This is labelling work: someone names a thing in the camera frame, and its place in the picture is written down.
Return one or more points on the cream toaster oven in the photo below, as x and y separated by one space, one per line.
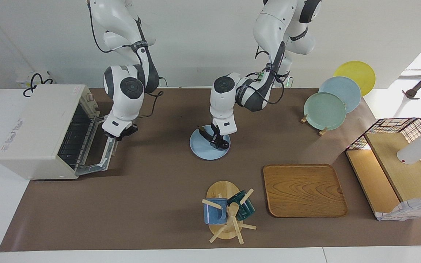
35 135

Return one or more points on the light blue plate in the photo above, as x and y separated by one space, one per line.
205 151

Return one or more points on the blue mug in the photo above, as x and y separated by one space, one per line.
214 213

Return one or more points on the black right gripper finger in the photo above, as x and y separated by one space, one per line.
110 135

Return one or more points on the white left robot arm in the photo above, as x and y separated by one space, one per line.
225 95

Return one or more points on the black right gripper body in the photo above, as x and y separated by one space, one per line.
128 130

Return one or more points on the checked white cloth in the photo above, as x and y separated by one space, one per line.
408 210

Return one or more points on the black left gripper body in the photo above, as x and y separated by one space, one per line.
221 133

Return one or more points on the wooden mug tree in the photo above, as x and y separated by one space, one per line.
223 190

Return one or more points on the white bottle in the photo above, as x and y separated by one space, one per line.
413 151

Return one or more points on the pale blue racked plate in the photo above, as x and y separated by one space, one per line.
345 91

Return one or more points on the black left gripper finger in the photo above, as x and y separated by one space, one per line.
214 136
225 143

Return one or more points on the brown table mat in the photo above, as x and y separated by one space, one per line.
159 182

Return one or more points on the yellow plate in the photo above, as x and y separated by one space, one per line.
358 73

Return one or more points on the wooden plate rack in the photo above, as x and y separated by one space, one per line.
323 131

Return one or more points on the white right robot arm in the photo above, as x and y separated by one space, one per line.
126 95

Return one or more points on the wooden serving tray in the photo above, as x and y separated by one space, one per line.
305 190

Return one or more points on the mint green plate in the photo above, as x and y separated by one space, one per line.
323 113

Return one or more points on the dark green mug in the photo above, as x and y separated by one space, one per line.
245 208

